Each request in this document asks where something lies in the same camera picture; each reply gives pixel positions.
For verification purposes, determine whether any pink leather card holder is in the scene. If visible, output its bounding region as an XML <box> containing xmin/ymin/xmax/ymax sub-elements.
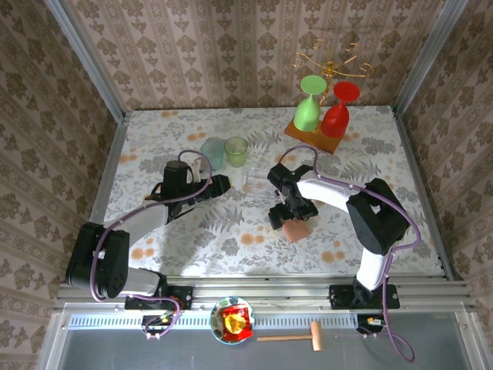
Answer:
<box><xmin>282</xmin><ymin>220</ymin><xmax>310</xmax><ymax>244</ymax></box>

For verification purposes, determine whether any pale blue plastic cup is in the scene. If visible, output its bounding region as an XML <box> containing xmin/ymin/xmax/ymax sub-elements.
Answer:
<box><xmin>200</xmin><ymin>138</ymin><xmax>226</xmax><ymax>172</ymax></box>

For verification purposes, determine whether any gold glass rack wooden base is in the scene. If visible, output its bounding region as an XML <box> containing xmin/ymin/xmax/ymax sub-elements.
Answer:
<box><xmin>283</xmin><ymin>37</ymin><xmax>376</xmax><ymax>156</ymax></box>

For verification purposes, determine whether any pale green plastic cup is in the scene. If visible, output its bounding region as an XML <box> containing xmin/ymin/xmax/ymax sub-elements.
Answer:
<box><xmin>223</xmin><ymin>136</ymin><xmax>250</xmax><ymax>168</ymax></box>

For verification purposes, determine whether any floral table cover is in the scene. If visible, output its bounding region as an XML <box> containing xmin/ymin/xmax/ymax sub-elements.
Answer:
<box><xmin>90</xmin><ymin>106</ymin><xmax>444</xmax><ymax>278</ymax></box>

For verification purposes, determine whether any green plastic wine glass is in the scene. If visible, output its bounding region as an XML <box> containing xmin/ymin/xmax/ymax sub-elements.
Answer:
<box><xmin>293</xmin><ymin>74</ymin><xmax>326</xmax><ymax>133</ymax></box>

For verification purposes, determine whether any red plastic wine glass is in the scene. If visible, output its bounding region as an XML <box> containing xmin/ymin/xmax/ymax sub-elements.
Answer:
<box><xmin>320</xmin><ymin>81</ymin><xmax>362</xmax><ymax>139</ymax></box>

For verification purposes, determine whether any red yellow snack bag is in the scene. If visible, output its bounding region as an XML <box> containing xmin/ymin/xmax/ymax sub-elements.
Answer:
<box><xmin>220</xmin><ymin>304</ymin><xmax>254</xmax><ymax>342</ymax></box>

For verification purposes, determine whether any small wooden mallet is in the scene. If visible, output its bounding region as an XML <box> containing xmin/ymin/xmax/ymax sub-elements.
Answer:
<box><xmin>257</xmin><ymin>320</ymin><xmax>324</xmax><ymax>352</ymax></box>

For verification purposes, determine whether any patterned ceramic bowl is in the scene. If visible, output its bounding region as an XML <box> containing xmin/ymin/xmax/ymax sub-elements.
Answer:
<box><xmin>210</xmin><ymin>295</ymin><xmax>257</xmax><ymax>345</ymax></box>

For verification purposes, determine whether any black connector box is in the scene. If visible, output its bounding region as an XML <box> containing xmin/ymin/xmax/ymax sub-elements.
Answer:
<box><xmin>356</xmin><ymin>314</ymin><xmax>385</xmax><ymax>335</ymax></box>
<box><xmin>141</xmin><ymin>314</ymin><xmax>175</xmax><ymax>335</ymax></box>

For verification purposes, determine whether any perforated metal strip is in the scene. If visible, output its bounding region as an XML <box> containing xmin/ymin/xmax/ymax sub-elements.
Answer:
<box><xmin>67</xmin><ymin>312</ymin><xmax>359</xmax><ymax>331</ymax></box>

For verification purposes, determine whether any grey metal shelf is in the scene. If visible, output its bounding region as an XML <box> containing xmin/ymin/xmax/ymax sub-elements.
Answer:
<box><xmin>36</xmin><ymin>308</ymin><xmax>488</xmax><ymax>370</ymax></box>

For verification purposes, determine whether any aluminium side rail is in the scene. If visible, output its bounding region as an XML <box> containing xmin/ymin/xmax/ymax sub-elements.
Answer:
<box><xmin>89</xmin><ymin>111</ymin><xmax>130</xmax><ymax>232</ymax></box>
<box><xmin>391</xmin><ymin>106</ymin><xmax>456</xmax><ymax>281</ymax></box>

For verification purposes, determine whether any aluminium frame cross rail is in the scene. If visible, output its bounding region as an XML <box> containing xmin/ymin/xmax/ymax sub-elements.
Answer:
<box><xmin>53</xmin><ymin>274</ymin><xmax>478</xmax><ymax>314</ymax></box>

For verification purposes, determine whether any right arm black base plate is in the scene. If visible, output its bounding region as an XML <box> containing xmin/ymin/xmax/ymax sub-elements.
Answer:
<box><xmin>328</xmin><ymin>284</ymin><xmax>401</xmax><ymax>311</ymax></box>

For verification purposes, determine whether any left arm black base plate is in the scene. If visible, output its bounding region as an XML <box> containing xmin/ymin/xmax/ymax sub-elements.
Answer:
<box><xmin>123</xmin><ymin>285</ymin><xmax>194</xmax><ymax>311</ymax></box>

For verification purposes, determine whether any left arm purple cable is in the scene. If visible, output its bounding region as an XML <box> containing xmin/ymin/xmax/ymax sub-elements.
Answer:
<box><xmin>89</xmin><ymin>149</ymin><xmax>215</xmax><ymax>341</ymax></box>

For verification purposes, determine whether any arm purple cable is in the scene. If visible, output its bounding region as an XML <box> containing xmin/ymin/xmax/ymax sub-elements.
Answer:
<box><xmin>89</xmin><ymin>149</ymin><xmax>215</xmax><ymax>341</ymax></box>
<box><xmin>277</xmin><ymin>146</ymin><xmax>423</xmax><ymax>364</ymax></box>

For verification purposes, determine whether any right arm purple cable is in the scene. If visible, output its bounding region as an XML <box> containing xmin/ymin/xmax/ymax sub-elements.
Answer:
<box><xmin>277</xmin><ymin>146</ymin><xmax>423</xmax><ymax>364</ymax></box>

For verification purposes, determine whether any aluminium frame post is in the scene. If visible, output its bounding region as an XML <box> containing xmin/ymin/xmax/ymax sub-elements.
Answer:
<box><xmin>391</xmin><ymin>0</ymin><xmax>469</xmax><ymax>115</ymax></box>
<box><xmin>42</xmin><ymin>0</ymin><xmax>127</xmax><ymax>123</ymax></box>

